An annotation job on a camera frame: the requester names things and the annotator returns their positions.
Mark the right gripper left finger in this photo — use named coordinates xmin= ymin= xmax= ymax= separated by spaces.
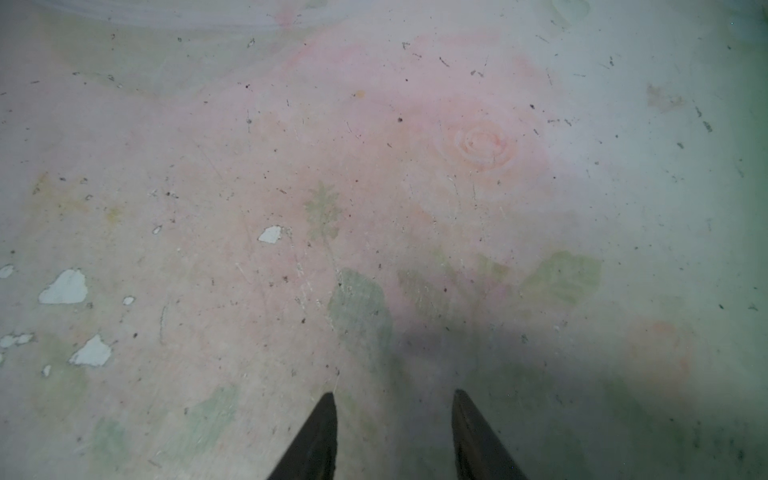
xmin=267 ymin=392 xmax=338 ymax=480

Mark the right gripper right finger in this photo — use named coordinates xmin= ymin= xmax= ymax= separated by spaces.
xmin=451 ymin=389 xmax=528 ymax=480

